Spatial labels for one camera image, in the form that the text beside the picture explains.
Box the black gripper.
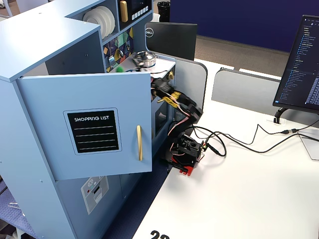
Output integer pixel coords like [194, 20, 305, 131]
[150, 78, 165, 97]

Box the blue upper cabinet door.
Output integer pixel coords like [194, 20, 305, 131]
[15, 70, 153, 182]

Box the steel pot with lid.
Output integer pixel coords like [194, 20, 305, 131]
[132, 51, 158, 68]

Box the blue oven door with window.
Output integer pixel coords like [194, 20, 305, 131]
[151, 99, 175, 150]

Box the gray rounded desk partition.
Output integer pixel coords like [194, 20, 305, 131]
[159, 53, 209, 125]

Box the black Dell monitor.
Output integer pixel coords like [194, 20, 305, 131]
[145, 21, 198, 62]

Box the steel slotted spatula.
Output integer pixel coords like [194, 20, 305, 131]
[107, 41, 116, 66]

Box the black trash bin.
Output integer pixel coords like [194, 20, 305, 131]
[157, 1, 171, 22]

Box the white toy plate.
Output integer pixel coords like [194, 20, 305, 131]
[93, 6, 112, 39]
[82, 8, 107, 38]
[101, 5, 116, 40]

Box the black toy microwave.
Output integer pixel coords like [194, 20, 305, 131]
[117, 0, 153, 30]

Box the gray low desk partition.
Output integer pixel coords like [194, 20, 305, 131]
[211, 67, 282, 116]

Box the red table clamp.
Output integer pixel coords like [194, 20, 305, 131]
[171, 159, 195, 178]

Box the blue wooden toy kitchen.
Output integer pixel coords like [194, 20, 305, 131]
[0, 0, 176, 239]

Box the blue lower fridge door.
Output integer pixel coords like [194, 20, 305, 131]
[55, 171, 125, 239]

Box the monitor showing code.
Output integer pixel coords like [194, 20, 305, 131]
[272, 14, 319, 116]

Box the black number sticker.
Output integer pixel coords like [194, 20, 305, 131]
[150, 230, 170, 239]

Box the gray flat device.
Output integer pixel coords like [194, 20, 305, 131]
[298, 133, 319, 160]

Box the gold upper cabinet door handle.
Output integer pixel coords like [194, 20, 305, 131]
[136, 125, 144, 162]

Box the gold microwave handle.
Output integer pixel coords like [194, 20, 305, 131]
[119, 0, 129, 22]

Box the black power cable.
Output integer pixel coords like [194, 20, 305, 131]
[203, 130, 319, 157]

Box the black USB cable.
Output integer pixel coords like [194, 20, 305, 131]
[190, 123, 319, 145]

